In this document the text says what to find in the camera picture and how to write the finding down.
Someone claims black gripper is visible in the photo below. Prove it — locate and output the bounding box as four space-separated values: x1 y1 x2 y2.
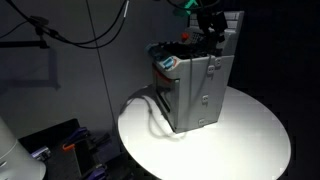
196 10 228 52

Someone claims grey toy stove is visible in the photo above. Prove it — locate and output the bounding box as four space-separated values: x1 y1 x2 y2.
145 10 245 135

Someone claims black tool bin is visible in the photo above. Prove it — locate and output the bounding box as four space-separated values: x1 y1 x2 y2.
18 118 116 180

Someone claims silver purple tool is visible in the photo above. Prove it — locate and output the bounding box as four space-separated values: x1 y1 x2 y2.
30 145 52 162

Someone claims teal wrist mount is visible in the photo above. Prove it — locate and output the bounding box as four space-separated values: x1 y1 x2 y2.
172 0 200 18

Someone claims black cable with white band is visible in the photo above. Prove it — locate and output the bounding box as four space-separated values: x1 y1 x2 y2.
49 0 130 50

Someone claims purple handled clamp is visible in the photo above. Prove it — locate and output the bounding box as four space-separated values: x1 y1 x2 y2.
81 163 108 180
64 126 93 147

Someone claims thin black cable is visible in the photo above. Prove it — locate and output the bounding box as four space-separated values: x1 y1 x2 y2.
0 0 128 46

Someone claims orange handled tool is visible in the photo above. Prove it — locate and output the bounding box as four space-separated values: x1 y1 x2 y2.
61 143 76 153

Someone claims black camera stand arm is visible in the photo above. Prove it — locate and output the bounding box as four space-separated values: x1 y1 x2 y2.
0 14 51 51

